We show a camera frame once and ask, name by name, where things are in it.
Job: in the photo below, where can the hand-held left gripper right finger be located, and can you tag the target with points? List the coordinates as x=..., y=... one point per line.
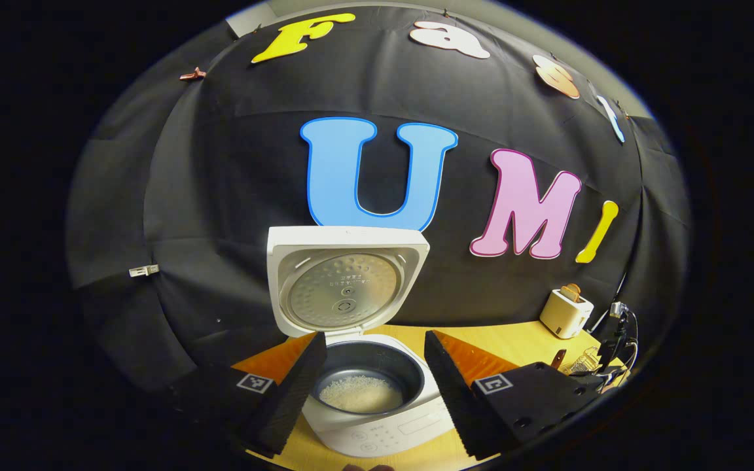
x=452, y=399

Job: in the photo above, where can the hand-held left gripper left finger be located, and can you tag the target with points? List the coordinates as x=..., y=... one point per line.
x=292, y=392

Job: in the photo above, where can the wooden spoon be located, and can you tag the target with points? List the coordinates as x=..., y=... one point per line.
x=558, y=360

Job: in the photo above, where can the white rice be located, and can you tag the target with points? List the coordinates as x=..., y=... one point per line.
x=360, y=396

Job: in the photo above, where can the white rice cooker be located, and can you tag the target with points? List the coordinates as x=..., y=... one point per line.
x=351, y=239

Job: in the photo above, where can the white toaster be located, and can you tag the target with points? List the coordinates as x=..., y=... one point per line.
x=563, y=315

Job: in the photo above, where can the toast slice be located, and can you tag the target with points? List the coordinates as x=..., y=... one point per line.
x=571, y=292

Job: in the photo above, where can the white clip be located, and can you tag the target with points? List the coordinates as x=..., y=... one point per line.
x=144, y=270

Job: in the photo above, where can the black backdrop cloth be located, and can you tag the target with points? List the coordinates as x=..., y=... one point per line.
x=233, y=163

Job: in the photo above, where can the copper clip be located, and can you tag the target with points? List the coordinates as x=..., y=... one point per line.
x=192, y=74

